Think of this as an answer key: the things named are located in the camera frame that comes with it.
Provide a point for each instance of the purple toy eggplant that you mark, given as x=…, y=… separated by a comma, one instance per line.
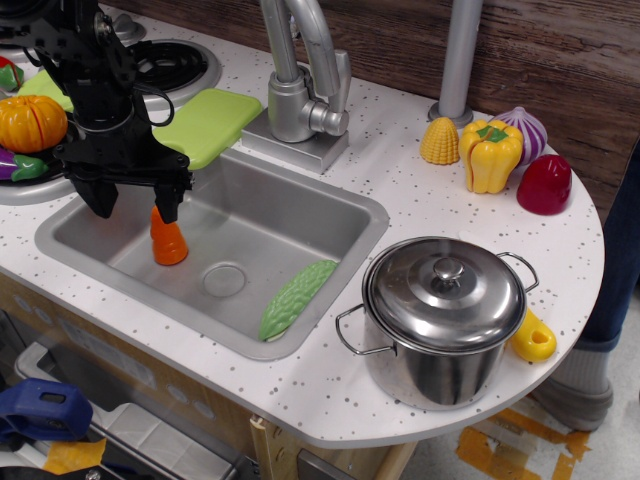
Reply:
x=19, y=167

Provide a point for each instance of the grey sock foot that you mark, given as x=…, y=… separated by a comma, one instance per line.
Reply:
x=578, y=394

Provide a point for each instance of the blue clamp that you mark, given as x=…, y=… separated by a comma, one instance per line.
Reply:
x=44, y=410

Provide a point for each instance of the silver toy sink basin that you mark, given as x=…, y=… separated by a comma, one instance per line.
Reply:
x=250, y=227

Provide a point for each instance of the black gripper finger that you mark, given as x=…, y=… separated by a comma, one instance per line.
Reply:
x=99, y=196
x=169, y=195

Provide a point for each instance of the yellow toy corn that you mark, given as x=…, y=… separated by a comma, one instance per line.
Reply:
x=439, y=144

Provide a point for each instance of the orange toy carrot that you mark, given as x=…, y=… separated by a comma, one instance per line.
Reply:
x=168, y=244

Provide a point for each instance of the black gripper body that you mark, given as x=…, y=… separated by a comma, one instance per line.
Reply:
x=126, y=154

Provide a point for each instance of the red green toy vegetable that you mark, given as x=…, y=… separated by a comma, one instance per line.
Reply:
x=11, y=76

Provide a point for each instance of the silver stove knob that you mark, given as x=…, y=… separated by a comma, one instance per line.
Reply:
x=127, y=30

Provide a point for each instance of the green toy bitter gourd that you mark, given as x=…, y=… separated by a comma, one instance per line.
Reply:
x=292, y=299

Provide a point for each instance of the orange toy pumpkin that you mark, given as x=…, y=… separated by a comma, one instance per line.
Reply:
x=32, y=123

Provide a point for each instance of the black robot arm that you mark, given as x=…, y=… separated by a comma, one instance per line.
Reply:
x=75, y=42

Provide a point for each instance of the yellow toy bell pepper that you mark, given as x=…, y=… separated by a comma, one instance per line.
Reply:
x=490, y=151

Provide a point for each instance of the blue jeans leg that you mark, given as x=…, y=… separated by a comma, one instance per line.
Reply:
x=621, y=269

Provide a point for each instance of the purple toy onion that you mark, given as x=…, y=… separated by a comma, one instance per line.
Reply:
x=533, y=131

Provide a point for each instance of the grey metal pole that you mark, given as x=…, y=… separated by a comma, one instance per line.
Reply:
x=460, y=50

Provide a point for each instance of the silver toy faucet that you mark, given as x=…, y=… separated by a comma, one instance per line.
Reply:
x=306, y=120

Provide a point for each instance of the red toy fruit half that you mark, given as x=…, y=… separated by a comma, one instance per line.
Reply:
x=546, y=186

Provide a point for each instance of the green plastic cutting board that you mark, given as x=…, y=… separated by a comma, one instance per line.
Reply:
x=208, y=124

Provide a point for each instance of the green plastic plate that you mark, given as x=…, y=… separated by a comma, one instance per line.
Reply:
x=41, y=84

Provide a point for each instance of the stainless steel pot lid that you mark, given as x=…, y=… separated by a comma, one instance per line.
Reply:
x=444, y=295

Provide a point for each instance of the yellow plastic utensil handle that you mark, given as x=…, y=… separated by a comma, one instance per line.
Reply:
x=533, y=341

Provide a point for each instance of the front left stove burner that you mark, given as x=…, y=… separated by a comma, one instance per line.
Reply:
x=50, y=186

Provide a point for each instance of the rear black stove burner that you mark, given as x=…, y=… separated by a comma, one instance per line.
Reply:
x=180, y=69

